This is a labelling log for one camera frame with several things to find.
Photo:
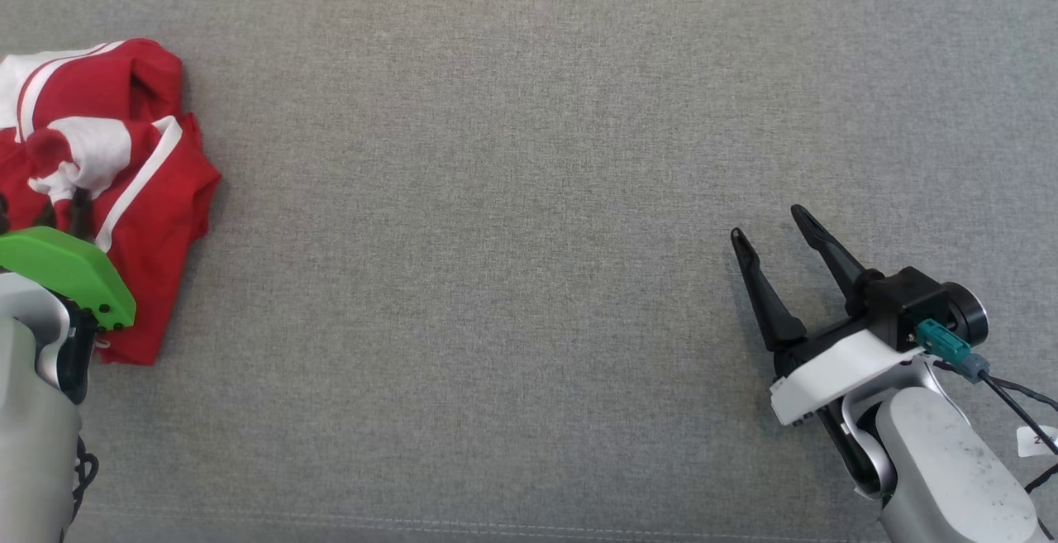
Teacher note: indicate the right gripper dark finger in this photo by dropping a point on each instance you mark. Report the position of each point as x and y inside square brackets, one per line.
[835, 258]
[769, 303]

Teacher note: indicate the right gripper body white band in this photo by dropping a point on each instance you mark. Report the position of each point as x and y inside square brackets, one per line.
[835, 369]

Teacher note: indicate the red white basketball jersey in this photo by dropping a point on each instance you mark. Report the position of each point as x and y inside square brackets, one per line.
[157, 196]

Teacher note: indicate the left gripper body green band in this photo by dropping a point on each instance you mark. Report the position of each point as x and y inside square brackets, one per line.
[66, 270]

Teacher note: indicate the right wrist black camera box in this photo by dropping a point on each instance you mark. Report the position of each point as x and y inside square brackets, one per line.
[917, 299]

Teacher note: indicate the grey fabric sofa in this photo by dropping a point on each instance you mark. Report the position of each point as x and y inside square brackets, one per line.
[529, 196]

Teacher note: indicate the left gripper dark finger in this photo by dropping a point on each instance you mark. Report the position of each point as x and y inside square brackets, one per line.
[3, 214]
[80, 212]

